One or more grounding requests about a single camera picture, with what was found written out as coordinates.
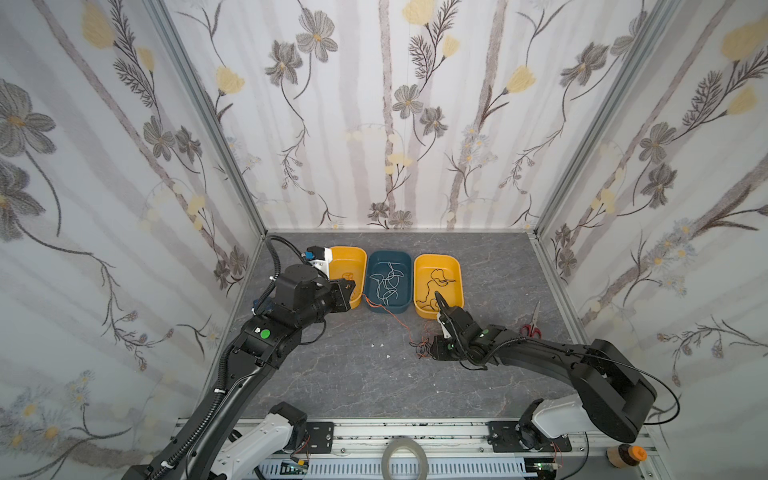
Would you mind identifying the right yellow plastic tray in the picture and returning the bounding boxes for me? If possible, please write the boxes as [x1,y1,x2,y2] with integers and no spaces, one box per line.
[413,254,465,320]

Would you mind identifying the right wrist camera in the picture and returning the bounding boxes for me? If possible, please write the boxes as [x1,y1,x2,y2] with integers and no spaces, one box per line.
[436,311,454,339]

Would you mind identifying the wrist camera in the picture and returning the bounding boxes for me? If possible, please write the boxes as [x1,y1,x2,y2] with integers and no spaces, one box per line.
[304,246,333,278]
[436,311,454,339]

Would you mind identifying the aluminium mounting rail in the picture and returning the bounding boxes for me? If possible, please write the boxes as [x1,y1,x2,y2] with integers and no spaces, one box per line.
[161,416,661,480]

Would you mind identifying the orange capped bottle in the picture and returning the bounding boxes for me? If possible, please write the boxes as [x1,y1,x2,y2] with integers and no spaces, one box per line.
[606,444,648,469]

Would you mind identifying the yellow plastic tray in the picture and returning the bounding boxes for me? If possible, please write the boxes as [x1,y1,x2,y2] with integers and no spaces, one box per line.
[413,254,465,320]
[329,246,368,309]

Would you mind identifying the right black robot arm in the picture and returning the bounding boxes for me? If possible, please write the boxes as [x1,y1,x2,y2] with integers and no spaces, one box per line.
[430,296,681,450]

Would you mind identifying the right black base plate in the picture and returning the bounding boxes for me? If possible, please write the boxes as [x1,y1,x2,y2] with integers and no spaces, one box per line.
[487,420,572,453]

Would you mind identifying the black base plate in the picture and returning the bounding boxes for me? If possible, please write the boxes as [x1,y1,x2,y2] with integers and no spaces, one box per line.
[293,421,335,455]
[487,420,572,453]

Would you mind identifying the red handled scissors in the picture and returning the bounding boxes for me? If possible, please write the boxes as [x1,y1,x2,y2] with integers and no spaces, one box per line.
[519,303,542,339]

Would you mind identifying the left yellow plastic tray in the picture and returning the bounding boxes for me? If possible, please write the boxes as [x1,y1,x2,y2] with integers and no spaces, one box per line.
[329,246,368,309]

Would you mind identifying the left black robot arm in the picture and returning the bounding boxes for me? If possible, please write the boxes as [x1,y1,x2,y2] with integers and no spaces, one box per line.
[124,235,355,479]

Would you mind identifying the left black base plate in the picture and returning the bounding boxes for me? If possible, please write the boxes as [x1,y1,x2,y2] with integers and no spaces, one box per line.
[293,421,335,455]

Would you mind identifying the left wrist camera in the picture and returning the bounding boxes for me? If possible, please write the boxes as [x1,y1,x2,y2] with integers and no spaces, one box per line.
[304,246,333,278]

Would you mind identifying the teal plastic tray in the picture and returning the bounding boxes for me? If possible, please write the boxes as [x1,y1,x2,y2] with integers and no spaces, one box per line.
[363,250,414,314]

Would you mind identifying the tape roll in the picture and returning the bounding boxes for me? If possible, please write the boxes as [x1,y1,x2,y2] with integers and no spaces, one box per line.
[380,437,429,480]

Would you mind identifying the white cable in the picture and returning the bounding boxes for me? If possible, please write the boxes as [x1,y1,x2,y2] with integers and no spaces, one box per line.
[369,261,406,304]

